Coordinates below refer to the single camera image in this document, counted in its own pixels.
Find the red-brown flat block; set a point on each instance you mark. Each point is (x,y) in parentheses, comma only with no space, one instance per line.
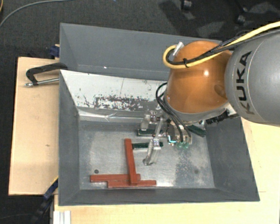
(108,177)
(131,162)
(143,183)

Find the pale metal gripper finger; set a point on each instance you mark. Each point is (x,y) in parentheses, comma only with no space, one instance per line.
(145,125)
(152,155)

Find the dark green flat block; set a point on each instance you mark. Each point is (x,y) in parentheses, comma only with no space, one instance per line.
(139,146)
(198,131)

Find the grey metal bin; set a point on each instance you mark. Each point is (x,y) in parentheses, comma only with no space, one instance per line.
(124,52)

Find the pale wood board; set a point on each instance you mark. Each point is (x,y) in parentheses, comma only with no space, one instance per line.
(35,127)

